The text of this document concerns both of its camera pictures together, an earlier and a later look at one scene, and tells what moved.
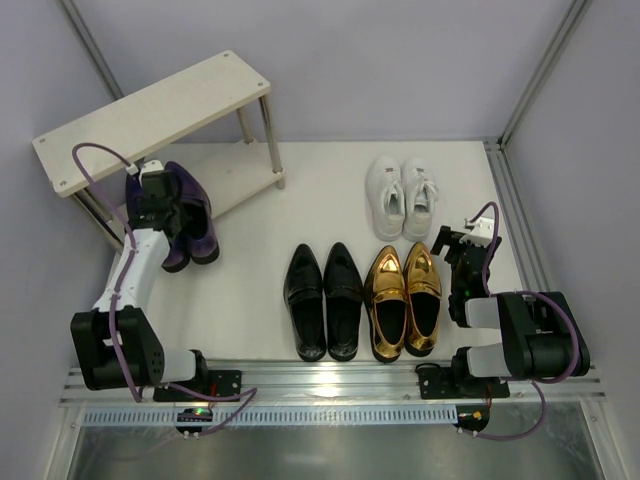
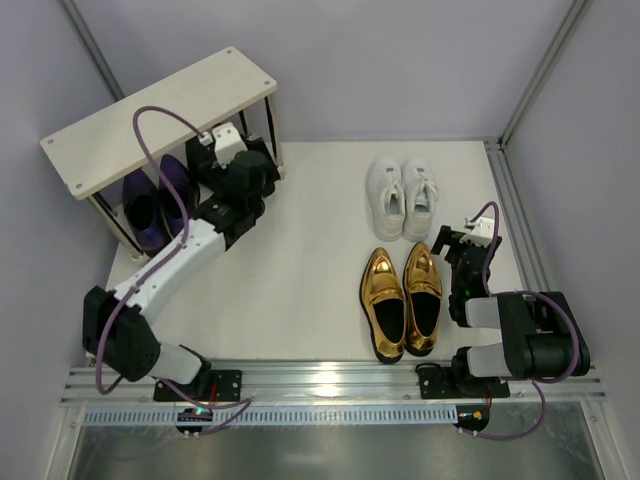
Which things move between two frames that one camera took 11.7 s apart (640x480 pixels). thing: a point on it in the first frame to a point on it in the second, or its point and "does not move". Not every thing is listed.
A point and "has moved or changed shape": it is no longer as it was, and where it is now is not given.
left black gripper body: [163, 206] to [201, 160]
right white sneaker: [420, 192] does not move
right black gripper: [455, 245] does not move
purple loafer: [199, 230] has moved or changed shape
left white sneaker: [385, 188] does not move
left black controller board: [193, 415] does not move
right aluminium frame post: [562, 36] does not move
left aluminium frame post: [91, 49] does not move
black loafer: [343, 298] to [258, 145]
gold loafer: [423, 298] does not move
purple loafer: [178, 257] has moved or changed shape
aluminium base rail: [351, 386] does not move
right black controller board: [472, 417] does not move
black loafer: [304, 295] to [200, 162]
